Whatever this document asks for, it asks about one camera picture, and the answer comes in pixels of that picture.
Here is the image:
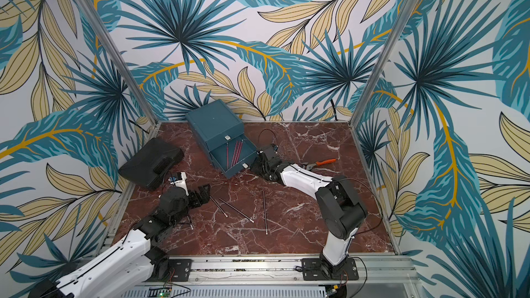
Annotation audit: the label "teal drawer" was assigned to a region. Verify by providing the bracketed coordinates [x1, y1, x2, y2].
[209, 135, 257, 179]

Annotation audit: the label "green circuit board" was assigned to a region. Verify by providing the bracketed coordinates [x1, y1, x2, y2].
[146, 288, 172, 298]

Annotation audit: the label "aluminium front rail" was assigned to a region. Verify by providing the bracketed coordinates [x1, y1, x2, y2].
[136, 254, 425, 297]

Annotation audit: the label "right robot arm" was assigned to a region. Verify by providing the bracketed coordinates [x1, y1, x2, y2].
[251, 144, 368, 270]

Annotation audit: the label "orange handled pliers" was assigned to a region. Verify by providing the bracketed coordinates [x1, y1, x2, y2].
[301, 158, 337, 171]

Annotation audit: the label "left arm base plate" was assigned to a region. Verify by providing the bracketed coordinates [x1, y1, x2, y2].
[168, 259, 192, 283]

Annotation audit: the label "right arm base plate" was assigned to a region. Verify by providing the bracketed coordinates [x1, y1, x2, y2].
[295, 257, 360, 281]

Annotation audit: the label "black cloth cover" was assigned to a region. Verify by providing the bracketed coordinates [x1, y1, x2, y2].
[118, 137, 184, 190]

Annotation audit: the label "teal three-drawer cabinet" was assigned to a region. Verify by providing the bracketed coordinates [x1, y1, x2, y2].
[186, 99, 244, 163]

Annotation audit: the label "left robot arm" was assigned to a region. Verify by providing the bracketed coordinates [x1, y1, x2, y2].
[29, 173, 211, 297]

